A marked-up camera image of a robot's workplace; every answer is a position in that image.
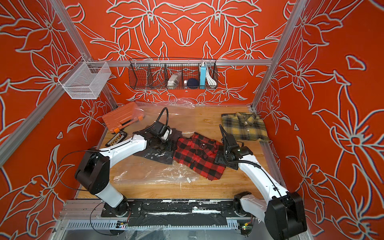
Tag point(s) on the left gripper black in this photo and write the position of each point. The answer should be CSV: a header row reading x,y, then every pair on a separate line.
x,y
159,149

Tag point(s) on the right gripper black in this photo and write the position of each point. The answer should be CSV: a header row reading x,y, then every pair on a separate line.
x,y
219,157

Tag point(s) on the red black plaid shirt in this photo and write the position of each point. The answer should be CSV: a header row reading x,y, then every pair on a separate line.
x,y
199,153

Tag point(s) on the clear plastic vacuum bag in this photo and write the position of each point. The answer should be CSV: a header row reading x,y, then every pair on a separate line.
x,y
186,118

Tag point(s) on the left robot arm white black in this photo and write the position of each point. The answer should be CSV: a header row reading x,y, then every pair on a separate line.
x,y
93,172

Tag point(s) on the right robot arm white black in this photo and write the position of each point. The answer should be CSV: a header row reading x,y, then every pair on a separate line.
x,y
282,213

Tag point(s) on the olive plaid shirt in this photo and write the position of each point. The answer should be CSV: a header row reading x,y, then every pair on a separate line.
x,y
245,126

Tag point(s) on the black screwdriver bit holder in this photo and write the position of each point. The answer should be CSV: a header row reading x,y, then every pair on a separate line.
x,y
116,139

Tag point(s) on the orange tool case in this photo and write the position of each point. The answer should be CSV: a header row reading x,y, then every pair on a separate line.
x,y
122,117

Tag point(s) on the grey bagged item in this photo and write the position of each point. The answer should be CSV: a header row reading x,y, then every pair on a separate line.
x,y
174,81

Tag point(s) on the dark blue round object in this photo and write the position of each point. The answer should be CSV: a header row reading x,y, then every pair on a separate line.
x,y
193,83

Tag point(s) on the light blue box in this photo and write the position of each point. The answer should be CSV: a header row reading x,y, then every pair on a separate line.
x,y
203,72

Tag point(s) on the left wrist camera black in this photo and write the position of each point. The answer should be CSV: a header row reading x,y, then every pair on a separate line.
x,y
160,130

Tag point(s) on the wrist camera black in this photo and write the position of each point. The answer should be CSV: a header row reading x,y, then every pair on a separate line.
x,y
230,143
160,130

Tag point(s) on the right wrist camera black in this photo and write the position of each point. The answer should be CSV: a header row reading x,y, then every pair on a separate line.
x,y
230,143

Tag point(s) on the black wire wall basket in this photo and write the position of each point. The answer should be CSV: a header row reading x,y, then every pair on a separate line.
x,y
148,74

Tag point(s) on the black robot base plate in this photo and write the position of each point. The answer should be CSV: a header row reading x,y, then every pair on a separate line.
x,y
179,212

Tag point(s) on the clear plastic wall bin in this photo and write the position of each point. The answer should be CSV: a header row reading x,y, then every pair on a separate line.
x,y
86,80

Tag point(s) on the white cable duct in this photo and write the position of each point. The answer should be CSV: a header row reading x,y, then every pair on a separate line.
x,y
121,226

